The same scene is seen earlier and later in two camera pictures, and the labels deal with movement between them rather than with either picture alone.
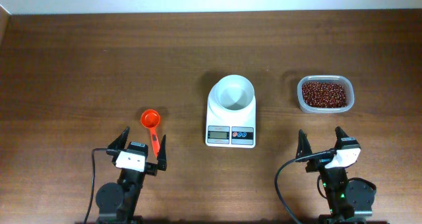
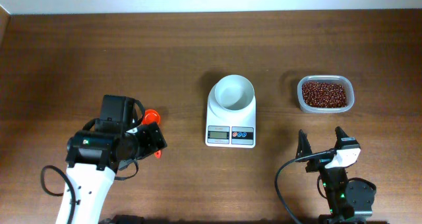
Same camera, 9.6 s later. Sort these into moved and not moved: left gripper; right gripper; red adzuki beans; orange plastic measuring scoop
Moved: left gripper
Not moved: right gripper; orange plastic measuring scoop; red adzuki beans
